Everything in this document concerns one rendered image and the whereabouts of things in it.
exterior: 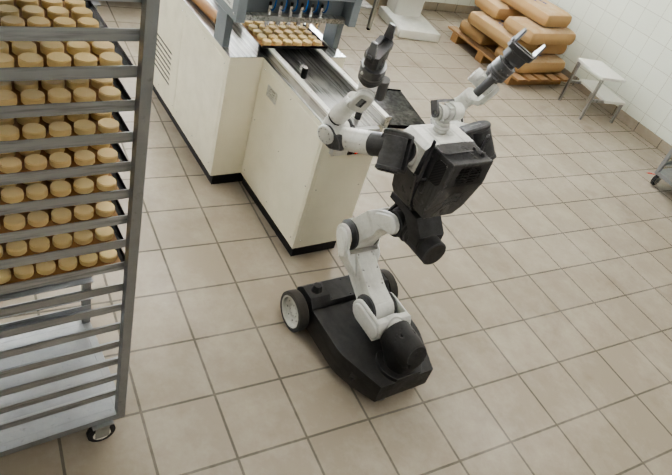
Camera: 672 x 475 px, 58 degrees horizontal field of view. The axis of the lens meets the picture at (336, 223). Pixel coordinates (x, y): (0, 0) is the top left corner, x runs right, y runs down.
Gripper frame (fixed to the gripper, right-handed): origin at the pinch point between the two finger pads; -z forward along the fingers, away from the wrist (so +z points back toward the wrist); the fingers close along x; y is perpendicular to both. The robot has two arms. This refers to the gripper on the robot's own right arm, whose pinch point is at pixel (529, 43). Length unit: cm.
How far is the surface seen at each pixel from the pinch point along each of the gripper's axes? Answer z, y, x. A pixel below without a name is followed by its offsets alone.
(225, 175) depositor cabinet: 184, 60, 39
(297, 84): 95, 42, 46
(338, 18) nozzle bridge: 80, 100, 36
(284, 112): 113, 43, 42
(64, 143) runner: 58, -103, 122
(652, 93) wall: 39, 302, -302
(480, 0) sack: 104, 410, -153
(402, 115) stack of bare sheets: 157, 200, -83
